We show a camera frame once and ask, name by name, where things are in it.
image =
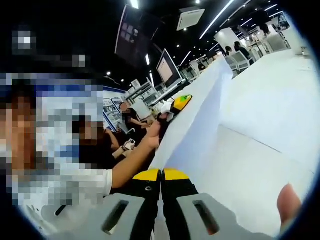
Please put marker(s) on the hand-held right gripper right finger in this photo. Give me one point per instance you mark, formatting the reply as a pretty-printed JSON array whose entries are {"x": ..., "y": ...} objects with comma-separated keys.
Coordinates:
[{"x": 182, "y": 212}]

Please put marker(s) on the person's right hand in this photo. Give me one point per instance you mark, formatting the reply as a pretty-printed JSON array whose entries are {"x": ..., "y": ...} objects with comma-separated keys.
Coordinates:
[{"x": 290, "y": 207}]

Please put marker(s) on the white phone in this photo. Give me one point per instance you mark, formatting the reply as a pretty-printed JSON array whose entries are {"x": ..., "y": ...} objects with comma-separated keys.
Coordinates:
[{"x": 129, "y": 145}]

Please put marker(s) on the white cloth sheet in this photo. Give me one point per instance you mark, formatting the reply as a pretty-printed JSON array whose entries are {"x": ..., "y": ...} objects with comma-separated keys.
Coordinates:
[{"x": 195, "y": 120}]

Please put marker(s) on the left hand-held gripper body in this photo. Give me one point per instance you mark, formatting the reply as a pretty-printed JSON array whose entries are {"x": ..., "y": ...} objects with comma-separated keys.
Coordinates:
[{"x": 167, "y": 112}]

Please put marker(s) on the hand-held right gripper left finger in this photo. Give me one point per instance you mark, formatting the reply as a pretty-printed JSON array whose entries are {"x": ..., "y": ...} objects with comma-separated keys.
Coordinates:
[{"x": 140, "y": 212}]

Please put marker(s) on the silver laptop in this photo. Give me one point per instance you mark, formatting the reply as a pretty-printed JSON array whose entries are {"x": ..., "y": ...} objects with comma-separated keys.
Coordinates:
[{"x": 166, "y": 66}]

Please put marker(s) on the blue white wall poster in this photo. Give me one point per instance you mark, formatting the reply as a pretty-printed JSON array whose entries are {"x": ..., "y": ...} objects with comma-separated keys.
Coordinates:
[{"x": 111, "y": 107}]

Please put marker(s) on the person's white shirt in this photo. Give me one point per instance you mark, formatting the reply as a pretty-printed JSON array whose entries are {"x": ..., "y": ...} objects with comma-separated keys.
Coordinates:
[{"x": 108, "y": 183}]

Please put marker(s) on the white office chair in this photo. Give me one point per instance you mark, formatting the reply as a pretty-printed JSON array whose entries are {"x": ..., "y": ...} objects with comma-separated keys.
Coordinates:
[{"x": 240, "y": 62}]

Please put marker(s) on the person's left hand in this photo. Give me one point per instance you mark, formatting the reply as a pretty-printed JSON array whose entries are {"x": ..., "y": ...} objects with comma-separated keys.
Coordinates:
[{"x": 155, "y": 136}]

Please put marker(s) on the ceiling air conditioner unit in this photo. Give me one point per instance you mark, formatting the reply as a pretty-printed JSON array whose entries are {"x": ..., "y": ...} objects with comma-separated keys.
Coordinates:
[{"x": 190, "y": 18}]

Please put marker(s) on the hanging dark display screen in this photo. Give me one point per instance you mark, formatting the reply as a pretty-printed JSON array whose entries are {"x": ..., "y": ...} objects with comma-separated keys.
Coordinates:
[{"x": 132, "y": 37}]

